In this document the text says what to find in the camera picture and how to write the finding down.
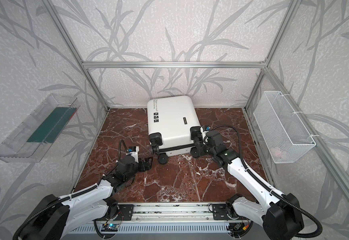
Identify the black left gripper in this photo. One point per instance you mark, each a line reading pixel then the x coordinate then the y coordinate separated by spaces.
pixel 141 164

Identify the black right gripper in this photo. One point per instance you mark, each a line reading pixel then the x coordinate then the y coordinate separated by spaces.
pixel 201 143

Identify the white black suitcase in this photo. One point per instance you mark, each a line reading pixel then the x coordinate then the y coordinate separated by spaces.
pixel 173 127

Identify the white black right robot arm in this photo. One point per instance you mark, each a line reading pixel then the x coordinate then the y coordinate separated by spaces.
pixel 279 220

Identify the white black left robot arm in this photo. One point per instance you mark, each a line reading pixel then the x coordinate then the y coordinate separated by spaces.
pixel 54 217

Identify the pink item in basket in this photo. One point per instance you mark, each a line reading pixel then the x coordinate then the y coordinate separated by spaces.
pixel 277 153

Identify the green circuit board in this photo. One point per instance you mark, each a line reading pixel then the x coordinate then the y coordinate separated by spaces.
pixel 107 228

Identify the green board in bin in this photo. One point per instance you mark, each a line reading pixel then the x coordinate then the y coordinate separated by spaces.
pixel 51 127

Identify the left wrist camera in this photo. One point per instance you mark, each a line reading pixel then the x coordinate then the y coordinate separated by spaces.
pixel 133 151

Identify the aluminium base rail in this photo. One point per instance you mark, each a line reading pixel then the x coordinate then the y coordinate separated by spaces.
pixel 185 212

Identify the white wire mesh basket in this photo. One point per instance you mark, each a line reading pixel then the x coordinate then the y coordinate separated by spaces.
pixel 281 126

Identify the clear plastic wall bin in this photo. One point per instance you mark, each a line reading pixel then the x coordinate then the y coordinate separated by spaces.
pixel 15 149

